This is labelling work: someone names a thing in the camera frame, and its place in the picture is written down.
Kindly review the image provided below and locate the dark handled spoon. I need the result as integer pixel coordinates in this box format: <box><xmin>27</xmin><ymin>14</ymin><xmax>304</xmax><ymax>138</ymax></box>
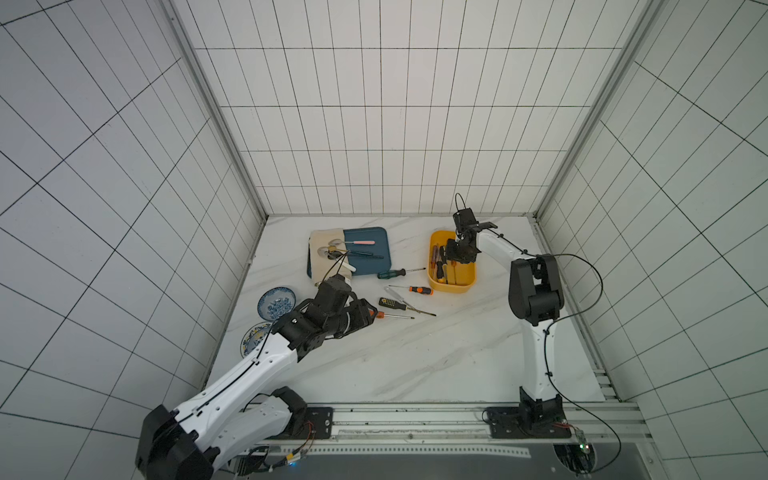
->
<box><xmin>317</xmin><ymin>246</ymin><xmax>383</xmax><ymax>260</ymax></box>

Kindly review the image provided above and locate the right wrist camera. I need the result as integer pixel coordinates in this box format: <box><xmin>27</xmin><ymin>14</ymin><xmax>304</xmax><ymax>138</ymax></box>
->
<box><xmin>452</xmin><ymin>207</ymin><xmax>479</xmax><ymax>234</ymax></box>

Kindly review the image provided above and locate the blue patterned plate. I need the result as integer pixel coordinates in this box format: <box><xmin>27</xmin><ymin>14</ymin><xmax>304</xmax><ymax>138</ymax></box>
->
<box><xmin>240</xmin><ymin>321</ymin><xmax>272</xmax><ymax>358</ymax></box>
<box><xmin>257</xmin><ymin>286</ymin><xmax>296</xmax><ymax>322</ymax></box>

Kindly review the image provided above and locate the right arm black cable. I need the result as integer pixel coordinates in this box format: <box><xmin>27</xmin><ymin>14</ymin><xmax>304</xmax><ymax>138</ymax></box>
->
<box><xmin>542</xmin><ymin>253</ymin><xmax>623</xmax><ymax>475</ymax></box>

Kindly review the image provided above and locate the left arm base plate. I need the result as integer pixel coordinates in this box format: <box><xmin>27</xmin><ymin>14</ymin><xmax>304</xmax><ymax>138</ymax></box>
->
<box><xmin>277</xmin><ymin>407</ymin><xmax>334</xmax><ymax>440</ymax></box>

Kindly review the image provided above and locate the blue patterned plate near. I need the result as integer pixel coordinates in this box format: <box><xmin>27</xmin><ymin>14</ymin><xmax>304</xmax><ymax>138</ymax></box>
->
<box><xmin>240</xmin><ymin>321</ymin><xmax>272</xmax><ymax>358</ymax></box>

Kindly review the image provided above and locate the yellow storage box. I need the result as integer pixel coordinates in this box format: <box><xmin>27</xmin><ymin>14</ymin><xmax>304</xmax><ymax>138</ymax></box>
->
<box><xmin>427</xmin><ymin>230</ymin><xmax>476</xmax><ymax>294</ymax></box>

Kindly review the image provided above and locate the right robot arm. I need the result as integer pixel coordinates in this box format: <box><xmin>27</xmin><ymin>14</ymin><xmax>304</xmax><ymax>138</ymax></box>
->
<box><xmin>445</xmin><ymin>222</ymin><xmax>565</xmax><ymax>435</ymax></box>

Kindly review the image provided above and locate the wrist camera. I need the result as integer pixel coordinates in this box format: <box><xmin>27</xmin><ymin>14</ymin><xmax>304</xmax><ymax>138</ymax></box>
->
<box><xmin>331</xmin><ymin>267</ymin><xmax>354</xmax><ymax>285</ymax></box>
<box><xmin>452</xmin><ymin>207</ymin><xmax>479</xmax><ymax>234</ymax></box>

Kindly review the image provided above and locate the black yellow dotted screwdriver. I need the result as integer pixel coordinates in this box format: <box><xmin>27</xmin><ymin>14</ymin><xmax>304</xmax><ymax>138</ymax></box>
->
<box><xmin>378</xmin><ymin>297</ymin><xmax>436</xmax><ymax>317</ymax></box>

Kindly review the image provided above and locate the purple red screwdriver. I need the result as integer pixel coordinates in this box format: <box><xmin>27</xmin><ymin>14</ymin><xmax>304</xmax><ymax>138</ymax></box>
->
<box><xmin>429</xmin><ymin>245</ymin><xmax>439</xmax><ymax>279</ymax></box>

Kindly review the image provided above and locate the small orange screwdriver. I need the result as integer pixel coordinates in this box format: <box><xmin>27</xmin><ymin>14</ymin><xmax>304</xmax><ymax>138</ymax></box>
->
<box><xmin>390</xmin><ymin>285</ymin><xmax>434</xmax><ymax>296</ymax></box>

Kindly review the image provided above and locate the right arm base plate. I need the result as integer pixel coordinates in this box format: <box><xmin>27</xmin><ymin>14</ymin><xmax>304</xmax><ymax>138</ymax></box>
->
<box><xmin>481</xmin><ymin>407</ymin><xmax>571</xmax><ymax>440</ymax></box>

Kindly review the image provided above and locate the beige cloth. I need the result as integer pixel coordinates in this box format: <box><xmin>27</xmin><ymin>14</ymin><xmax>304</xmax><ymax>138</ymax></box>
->
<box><xmin>308</xmin><ymin>229</ymin><xmax>344</xmax><ymax>286</ymax></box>

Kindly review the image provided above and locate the long black yellow screwdriver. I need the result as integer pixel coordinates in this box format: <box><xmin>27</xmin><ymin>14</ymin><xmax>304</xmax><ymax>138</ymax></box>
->
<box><xmin>435</xmin><ymin>247</ymin><xmax>445</xmax><ymax>282</ymax></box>

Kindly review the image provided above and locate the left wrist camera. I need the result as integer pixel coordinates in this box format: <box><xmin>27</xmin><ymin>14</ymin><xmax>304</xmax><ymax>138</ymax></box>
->
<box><xmin>331</xmin><ymin>267</ymin><xmax>354</xmax><ymax>285</ymax></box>

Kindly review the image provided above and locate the blue patterned plate far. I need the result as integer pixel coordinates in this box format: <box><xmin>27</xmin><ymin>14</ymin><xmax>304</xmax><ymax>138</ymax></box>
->
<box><xmin>257</xmin><ymin>286</ymin><xmax>296</xmax><ymax>322</ymax></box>

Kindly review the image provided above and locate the pink handled spoon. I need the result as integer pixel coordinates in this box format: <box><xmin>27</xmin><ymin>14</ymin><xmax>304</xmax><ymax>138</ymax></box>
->
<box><xmin>328</xmin><ymin>239</ymin><xmax>376</xmax><ymax>248</ymax></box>

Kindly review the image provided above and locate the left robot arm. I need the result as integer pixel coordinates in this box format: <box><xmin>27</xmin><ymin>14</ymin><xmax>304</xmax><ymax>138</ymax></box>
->
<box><xmin>135</xmin><ymin>274</ymin><xmax>378</xmax><ymax>479</ymax></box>

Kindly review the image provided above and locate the green black screwdriver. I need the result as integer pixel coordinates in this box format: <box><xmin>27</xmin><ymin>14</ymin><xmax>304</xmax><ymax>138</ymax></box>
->
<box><xmin>377</xmin><ymin>267</ymin><xmax>425</xmax><ymax>280</ymax></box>

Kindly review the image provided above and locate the teal placemat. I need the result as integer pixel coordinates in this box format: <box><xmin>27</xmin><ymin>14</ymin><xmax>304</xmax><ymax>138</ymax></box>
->
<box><xmin>343</xmin><ymin>226</ymin><xmax>392</xmax><ymax>276</ymax></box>

